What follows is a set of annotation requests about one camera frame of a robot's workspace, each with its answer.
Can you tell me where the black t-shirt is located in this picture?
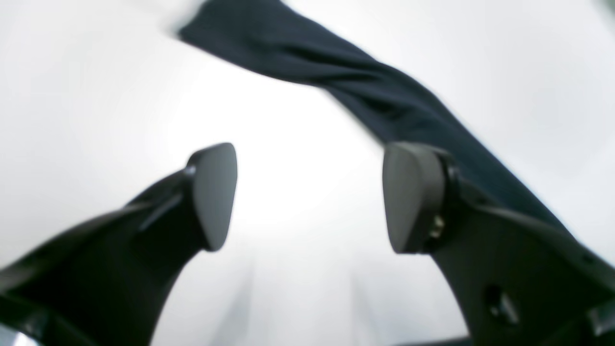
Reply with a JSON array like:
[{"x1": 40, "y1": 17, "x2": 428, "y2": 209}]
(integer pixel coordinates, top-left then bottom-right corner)
[{"x1": 177, "y1": 0, "x2": 568, "y2": 234}]

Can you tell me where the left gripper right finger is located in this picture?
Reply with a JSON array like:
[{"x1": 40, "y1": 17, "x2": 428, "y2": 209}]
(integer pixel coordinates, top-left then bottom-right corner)
[{"x1": 382, "y1": 142, "x2": 615, "y2": 346}]

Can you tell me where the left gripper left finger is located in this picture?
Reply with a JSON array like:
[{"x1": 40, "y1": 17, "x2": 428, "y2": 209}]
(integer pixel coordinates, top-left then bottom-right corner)
[{"x1": 0, "y1": 143, "x2": 238, "y2": 346}]

